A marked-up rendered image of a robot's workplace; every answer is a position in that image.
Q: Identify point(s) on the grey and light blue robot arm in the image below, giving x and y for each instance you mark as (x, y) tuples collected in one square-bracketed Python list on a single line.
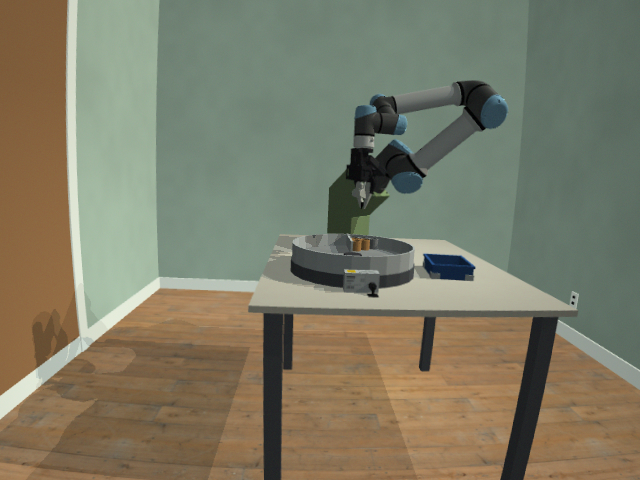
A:
[(485, 109)]

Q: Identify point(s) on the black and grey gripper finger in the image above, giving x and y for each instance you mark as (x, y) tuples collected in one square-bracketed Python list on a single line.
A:
[(355, 192), (367, 190)]

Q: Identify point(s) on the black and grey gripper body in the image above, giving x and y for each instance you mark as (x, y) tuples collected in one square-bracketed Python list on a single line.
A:
[(360, 173)]

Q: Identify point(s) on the blue crate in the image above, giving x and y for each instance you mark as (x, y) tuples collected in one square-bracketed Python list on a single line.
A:
[(448, 267)]

